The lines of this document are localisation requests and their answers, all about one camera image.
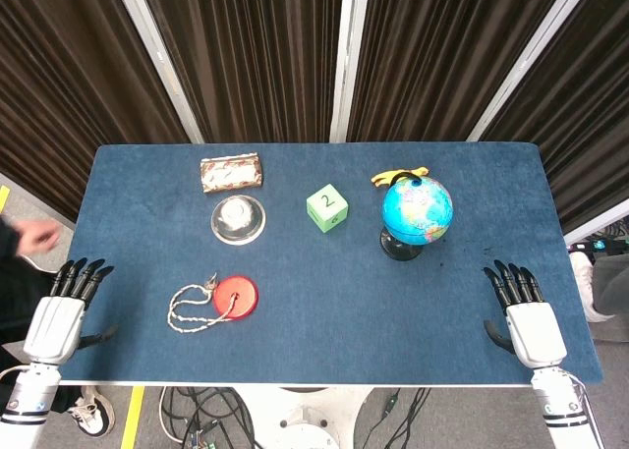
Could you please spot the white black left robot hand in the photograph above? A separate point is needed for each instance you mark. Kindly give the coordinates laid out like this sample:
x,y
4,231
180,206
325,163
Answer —
x,y
51,326

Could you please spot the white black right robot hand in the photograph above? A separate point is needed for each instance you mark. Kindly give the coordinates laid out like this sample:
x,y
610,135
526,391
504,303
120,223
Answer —
x,y
535,333

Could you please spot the small blue globe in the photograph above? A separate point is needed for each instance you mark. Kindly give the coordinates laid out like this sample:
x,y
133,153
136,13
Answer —
x,y
417,208

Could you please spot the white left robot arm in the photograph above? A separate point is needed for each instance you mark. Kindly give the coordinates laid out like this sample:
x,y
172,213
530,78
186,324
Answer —
x,y
27,400

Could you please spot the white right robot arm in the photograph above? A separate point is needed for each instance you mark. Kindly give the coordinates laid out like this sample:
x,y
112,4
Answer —
x,y
565,409

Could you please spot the bystander bare hand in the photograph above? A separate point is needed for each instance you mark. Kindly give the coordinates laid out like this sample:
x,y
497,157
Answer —
x,y
39,238

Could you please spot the bystander black clothing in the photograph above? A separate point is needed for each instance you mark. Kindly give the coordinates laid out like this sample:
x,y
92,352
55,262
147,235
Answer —
x,y
12,292

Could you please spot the plain white shoe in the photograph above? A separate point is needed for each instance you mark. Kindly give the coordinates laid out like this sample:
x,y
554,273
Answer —
x,y
587,282

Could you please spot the white black sneaker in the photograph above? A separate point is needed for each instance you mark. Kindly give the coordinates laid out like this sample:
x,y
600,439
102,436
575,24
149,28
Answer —
x,y
93,414

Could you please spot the black power strip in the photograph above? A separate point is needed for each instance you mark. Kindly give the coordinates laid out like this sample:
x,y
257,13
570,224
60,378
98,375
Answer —
x,y
599,245

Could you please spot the yellow floor tape strip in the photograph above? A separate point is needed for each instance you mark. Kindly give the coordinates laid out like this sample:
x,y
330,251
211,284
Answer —
x,y
132,419

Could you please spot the red round disc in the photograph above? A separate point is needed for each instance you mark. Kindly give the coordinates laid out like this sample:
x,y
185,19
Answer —
x,y
241,292

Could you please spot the upturned stainless steel bowl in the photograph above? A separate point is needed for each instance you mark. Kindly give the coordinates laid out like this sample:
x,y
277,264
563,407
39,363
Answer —
x,y
238,220

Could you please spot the dark brown pleated curtain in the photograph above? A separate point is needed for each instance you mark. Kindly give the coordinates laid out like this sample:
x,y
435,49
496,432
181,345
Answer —
x,y
74,100
245,56
589,125
432,56

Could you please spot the blue carpet table mat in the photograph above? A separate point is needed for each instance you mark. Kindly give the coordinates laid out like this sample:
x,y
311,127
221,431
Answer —
x,y
319,331

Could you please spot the yellow rubber toy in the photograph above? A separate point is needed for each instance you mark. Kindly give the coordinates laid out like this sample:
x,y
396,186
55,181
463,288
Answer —
x,y
385,177

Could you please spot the white red patterned wrapped box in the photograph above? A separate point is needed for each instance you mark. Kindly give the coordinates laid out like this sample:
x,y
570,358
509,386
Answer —
x,y
231,173

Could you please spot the green numbered foam die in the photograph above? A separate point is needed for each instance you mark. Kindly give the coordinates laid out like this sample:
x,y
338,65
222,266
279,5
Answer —
x,y
326,208

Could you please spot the white partition base rail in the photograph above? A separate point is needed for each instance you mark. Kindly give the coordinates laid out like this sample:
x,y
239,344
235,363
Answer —
x,y
597,229

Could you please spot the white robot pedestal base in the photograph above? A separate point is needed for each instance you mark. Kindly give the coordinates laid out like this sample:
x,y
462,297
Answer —
x,y
314,419

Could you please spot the white partition frame post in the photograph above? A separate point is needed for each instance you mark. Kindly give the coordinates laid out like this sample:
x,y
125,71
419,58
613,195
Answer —
x,y
531,61
348,56
157,61

